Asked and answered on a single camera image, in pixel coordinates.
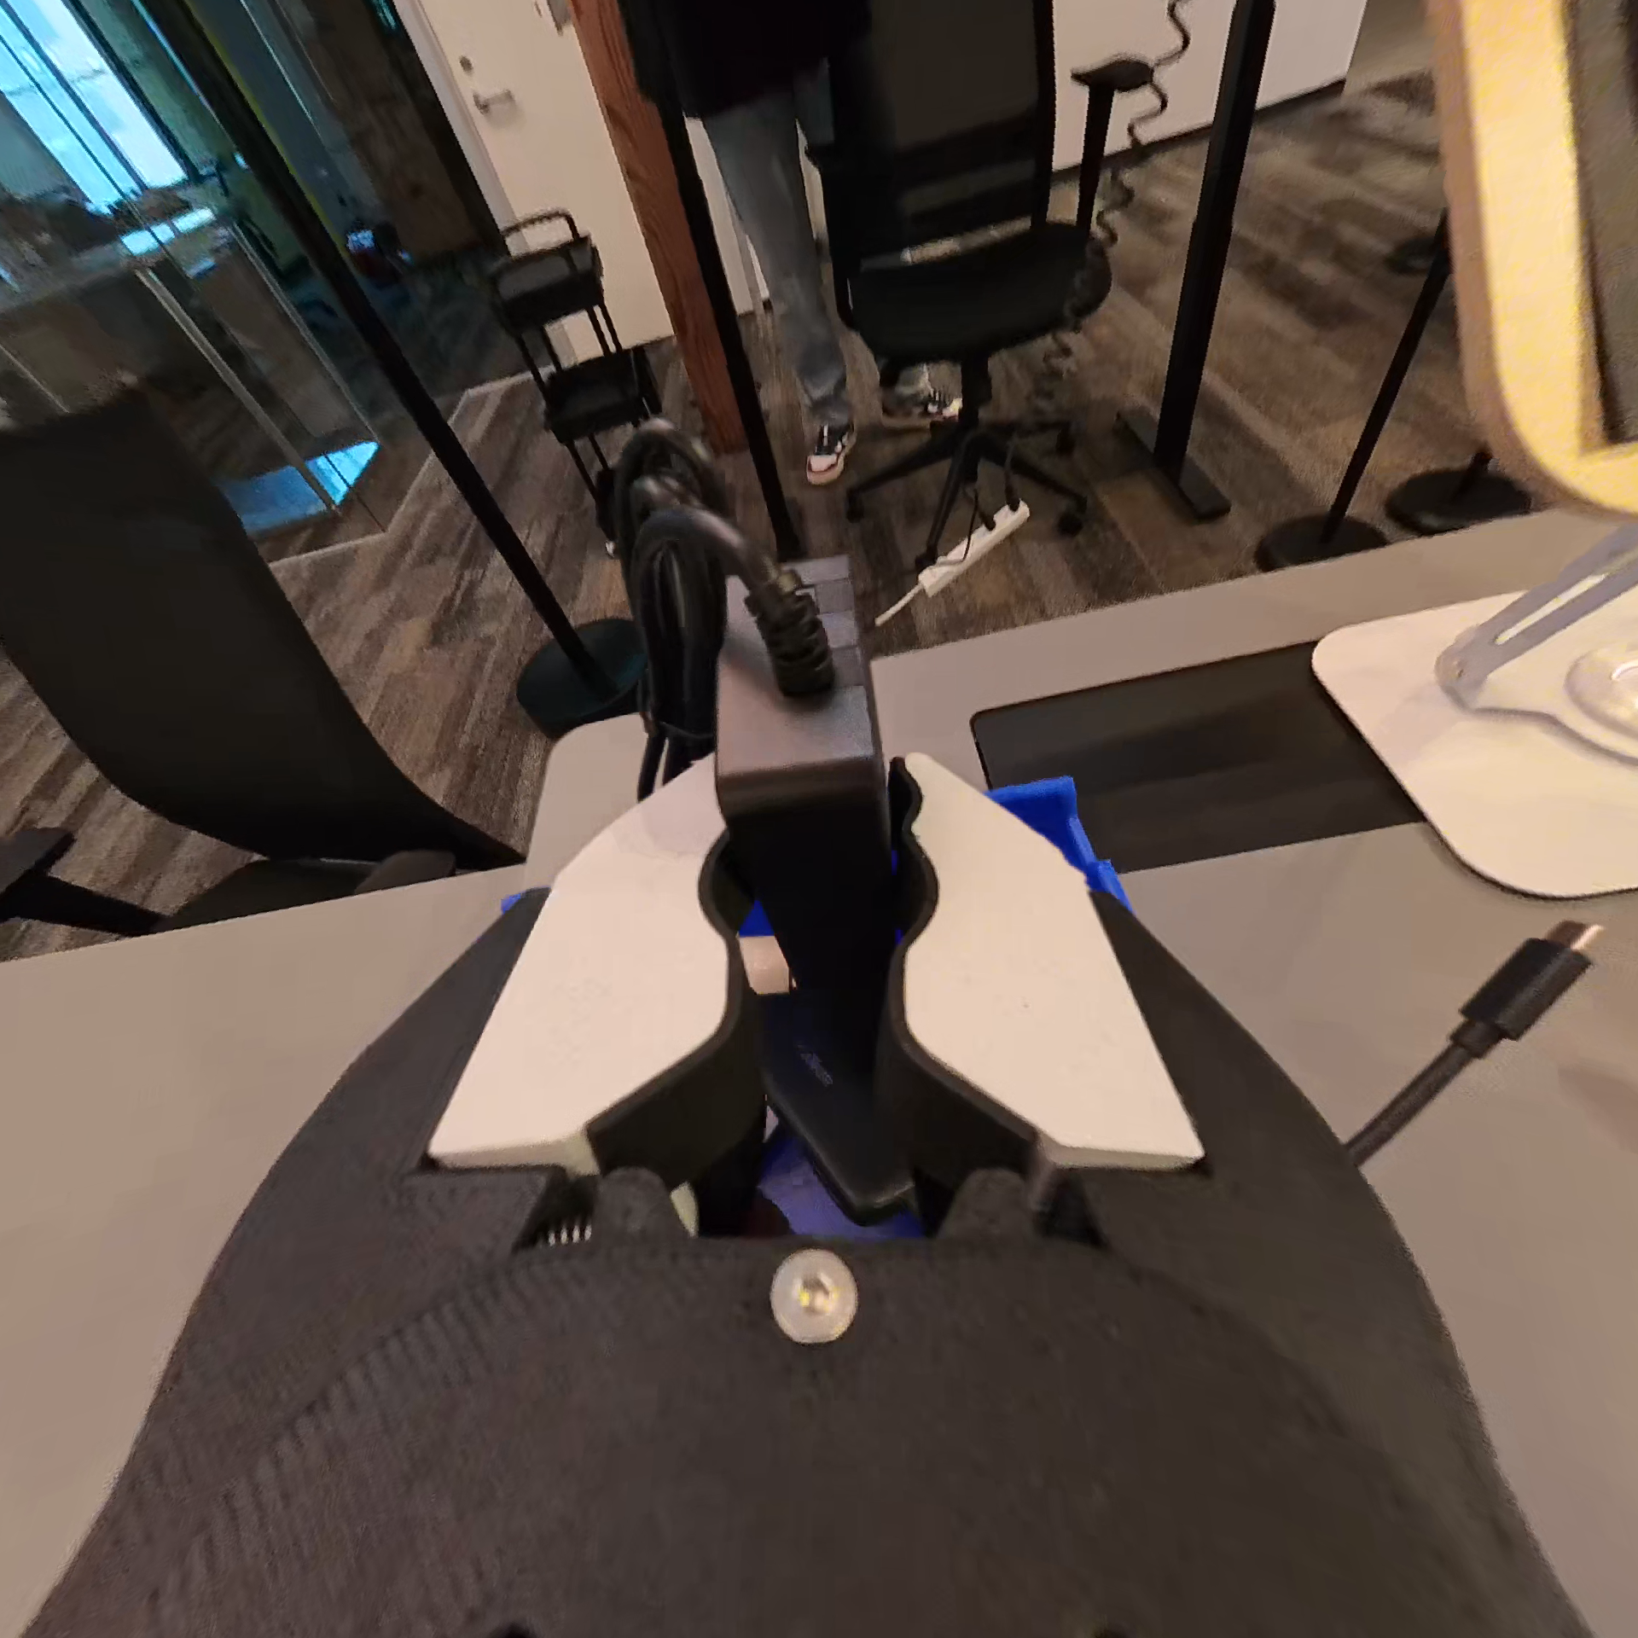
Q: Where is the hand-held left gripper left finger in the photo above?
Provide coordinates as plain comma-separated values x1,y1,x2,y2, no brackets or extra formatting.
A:
429,769,770,1180

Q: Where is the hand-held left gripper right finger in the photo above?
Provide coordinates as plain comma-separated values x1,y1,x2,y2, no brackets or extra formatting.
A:
880,757,1205,1180

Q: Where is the slim hub black cable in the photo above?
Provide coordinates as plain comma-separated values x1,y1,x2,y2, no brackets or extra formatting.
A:
1340,923,1607,1168

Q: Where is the white power strip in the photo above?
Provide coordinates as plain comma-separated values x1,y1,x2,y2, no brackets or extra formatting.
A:
872,498,1034,632

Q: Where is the black desk leg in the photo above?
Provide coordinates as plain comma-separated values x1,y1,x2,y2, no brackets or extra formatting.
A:
1117,0,1281,521

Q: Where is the black office chair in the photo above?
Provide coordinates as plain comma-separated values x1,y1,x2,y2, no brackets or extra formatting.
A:
819,0,1158,541
0,385,544,954

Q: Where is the black utility cart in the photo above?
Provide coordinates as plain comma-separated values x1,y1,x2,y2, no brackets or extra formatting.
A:
484,213,673,554

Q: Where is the blue plastic bin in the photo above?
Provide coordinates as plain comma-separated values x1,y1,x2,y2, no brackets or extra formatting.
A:
499,777,1127,1243

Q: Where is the black multi-port hub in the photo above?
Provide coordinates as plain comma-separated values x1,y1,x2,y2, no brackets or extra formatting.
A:
712,552,922,1217

